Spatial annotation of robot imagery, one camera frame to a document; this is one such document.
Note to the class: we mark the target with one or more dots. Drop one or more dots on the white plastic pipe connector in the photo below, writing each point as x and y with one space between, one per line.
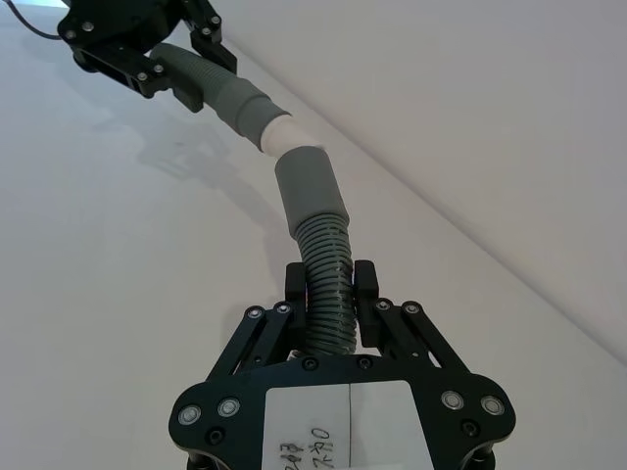
281 137

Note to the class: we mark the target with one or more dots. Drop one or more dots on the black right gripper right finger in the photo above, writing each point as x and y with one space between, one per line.
392 333

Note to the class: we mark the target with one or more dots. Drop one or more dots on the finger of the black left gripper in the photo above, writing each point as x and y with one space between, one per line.
127 68
210 36

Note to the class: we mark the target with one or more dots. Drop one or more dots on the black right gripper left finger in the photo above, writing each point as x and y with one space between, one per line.
274 333

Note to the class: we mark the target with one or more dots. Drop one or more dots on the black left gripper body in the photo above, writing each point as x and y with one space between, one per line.
117 22

